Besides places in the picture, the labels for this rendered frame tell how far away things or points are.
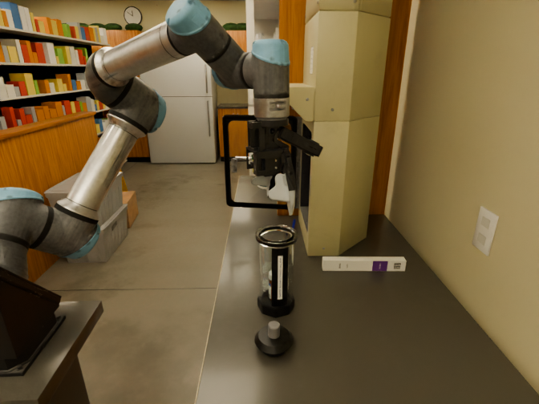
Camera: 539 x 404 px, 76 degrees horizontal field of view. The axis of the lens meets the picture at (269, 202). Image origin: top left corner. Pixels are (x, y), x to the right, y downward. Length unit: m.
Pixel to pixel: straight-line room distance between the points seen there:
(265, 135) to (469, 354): 0.69
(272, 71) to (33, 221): 0.68
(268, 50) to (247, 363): 0.67
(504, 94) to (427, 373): 0.68
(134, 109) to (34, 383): 0.69
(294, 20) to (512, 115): 0.82
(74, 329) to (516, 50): 1.27
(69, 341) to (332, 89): 0.97
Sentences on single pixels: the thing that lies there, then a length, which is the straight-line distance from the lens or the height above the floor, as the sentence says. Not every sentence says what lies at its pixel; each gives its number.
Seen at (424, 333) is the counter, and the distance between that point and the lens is 1.00.
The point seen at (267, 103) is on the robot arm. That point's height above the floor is 1.49.
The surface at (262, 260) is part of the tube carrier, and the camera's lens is 0.89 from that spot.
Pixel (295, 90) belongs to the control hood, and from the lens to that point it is 1.07.
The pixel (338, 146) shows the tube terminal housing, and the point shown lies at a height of 1.33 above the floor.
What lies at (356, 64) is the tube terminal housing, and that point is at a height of 1.57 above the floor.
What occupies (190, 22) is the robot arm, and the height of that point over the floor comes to 1.64.
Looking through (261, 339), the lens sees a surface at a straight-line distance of 0.86.
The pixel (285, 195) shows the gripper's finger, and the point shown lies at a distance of 0.74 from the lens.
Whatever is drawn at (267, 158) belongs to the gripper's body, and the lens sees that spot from 0.73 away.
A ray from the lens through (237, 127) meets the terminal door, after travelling 1.44.
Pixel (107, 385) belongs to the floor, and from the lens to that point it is 2.23.
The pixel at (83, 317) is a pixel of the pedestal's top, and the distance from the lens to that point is 1.09.
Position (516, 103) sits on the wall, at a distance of 1.01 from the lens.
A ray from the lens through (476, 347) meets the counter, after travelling 1.02.
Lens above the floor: 1.56
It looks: 21 degrees down
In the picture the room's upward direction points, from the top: straight up
